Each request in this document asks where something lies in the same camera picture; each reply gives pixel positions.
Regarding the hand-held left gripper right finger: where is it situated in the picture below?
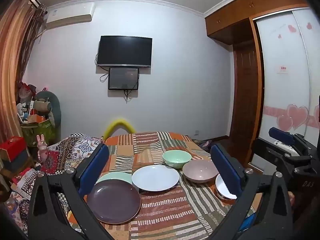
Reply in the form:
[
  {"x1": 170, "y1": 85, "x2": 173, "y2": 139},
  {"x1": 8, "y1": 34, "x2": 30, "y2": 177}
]
[{"x1": 207, "y1": 143, "x2": 293, "y2": 240}]

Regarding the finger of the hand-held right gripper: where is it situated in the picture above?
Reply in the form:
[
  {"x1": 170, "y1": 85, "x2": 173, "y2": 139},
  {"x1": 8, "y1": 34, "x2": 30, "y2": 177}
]
[
  {"x1": 269, "y1": 127, "x2": 297, "y2": 146},
  {"x1": 254, "y1": 137, "x2": 312, "y2": 173}
]

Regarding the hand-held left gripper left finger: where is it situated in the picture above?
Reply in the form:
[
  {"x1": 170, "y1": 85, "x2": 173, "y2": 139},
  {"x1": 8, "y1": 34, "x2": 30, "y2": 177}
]
[{"x1": 27, "y1": 143, "x2": 113, "y2": 240}]

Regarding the white bowl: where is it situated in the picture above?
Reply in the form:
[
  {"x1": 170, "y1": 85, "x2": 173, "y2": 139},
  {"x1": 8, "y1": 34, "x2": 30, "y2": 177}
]
[{"x1": 215, "y1": 174, "x2": 238, "y2": 200}]

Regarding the green plate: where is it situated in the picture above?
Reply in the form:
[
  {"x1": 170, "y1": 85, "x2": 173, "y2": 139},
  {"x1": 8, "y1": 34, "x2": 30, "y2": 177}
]
[{"x1": 96, "y1": 172, "x2": 133, "y2": 185}]

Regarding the pink bowl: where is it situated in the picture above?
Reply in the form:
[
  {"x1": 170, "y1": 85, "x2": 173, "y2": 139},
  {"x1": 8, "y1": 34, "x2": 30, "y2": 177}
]
[{"x1": 182, "y1": 159, "x2": 219, "y2": 183}]

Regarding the purple plate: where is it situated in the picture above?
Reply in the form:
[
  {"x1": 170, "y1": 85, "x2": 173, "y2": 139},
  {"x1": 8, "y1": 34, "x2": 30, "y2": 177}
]
[{"x1": 86, "y1": 179, "x2": 142, "y2": 225}]

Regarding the green bowl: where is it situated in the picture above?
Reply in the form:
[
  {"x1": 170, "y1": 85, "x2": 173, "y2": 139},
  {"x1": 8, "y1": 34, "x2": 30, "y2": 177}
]
[{"x1": 162, "y1": 150, "x2": 192, "y2": 169}]

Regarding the white plate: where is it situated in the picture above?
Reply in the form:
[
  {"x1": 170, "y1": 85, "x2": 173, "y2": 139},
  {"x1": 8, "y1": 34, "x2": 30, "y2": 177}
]
[{"x1": 131, "y1": 165, "x2": 180, "y2": 192}]

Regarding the white suitcase with stickers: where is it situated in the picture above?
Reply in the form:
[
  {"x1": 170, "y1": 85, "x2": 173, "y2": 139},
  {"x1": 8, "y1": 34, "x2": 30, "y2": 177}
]
[{"x1": 274, "y1": 141, "x2": 299, "y2": 156}]

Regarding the printed floral quilt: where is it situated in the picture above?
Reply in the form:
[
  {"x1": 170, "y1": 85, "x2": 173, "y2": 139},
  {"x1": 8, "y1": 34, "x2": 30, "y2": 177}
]
[{"x1": 10, "y1": 133, "x2": 104, "y2": 230}]

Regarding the yellow plush pillow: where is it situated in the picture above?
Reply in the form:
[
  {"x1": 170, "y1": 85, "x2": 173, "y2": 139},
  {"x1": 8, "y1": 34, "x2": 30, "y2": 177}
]
[{"x1": 104, "y1": 117, "x2": 137, "y2": 140}]

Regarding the pink rabbit figure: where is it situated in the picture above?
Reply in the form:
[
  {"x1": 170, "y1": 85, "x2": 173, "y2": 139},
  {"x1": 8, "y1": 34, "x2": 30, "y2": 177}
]
[{"x1": 36, "y1": 134, "x2": 49, "y2": 162}]

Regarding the green storage box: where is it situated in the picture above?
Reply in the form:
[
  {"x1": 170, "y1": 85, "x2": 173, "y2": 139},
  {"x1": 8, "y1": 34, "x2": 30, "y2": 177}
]
[{"x1": 21, "y1": 119, "x2": 57, "y2": 147}]

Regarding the striped patchwork blanket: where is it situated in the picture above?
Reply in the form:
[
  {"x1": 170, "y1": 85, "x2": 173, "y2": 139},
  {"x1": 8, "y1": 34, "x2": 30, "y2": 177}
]
[{"x1": 67, "y1": 131, "x2": 263, "y2": 240}]

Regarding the grey plush toy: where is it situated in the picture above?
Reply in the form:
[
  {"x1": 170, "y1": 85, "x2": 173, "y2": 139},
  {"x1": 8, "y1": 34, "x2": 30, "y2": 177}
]
[{"x1": 35, "y1": 90, "x2": 62, "y2": 128}]

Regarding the wooden wardrobe with white doors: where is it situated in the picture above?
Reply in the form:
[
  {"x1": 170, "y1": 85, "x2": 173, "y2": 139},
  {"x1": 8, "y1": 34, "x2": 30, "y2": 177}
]
[{"x1": 204, "y1": 0, "x2": 320, "y2": 175}]

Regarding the red box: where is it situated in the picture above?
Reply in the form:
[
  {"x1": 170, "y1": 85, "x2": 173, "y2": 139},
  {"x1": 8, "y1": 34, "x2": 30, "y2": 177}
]
[{"x1": 0, "y1": 135, "x2": 28, "y2": 163}]

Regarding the small black monitor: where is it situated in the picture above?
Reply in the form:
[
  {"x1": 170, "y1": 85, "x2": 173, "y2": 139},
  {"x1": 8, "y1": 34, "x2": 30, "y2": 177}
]
[{"x1": 108, "y1": 67, "x2": 139, "y2": 90}]

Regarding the red bag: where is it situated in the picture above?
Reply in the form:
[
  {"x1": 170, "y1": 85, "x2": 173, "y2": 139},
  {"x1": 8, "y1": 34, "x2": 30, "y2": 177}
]
[{"x1": 19, "y1": 82, "x2": 38, "y2": 103}]

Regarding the orange striped curtain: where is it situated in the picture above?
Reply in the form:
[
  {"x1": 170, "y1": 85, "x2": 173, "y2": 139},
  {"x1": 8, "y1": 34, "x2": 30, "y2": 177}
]
[{"x1": 0, "y1": 0, "x2": 48, "y2": 153}]

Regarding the white air conditioner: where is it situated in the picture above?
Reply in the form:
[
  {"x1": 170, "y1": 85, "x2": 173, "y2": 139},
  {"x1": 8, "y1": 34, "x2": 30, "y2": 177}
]
[{"x1": 46, "y1": 2, "x2": 93, "y2": 30}]

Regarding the black wall television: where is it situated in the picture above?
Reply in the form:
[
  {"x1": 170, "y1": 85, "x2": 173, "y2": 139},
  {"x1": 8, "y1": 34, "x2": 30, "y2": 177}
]
[{"x1": 96, "y1": 35, "x2": 153, "y2": 68}]

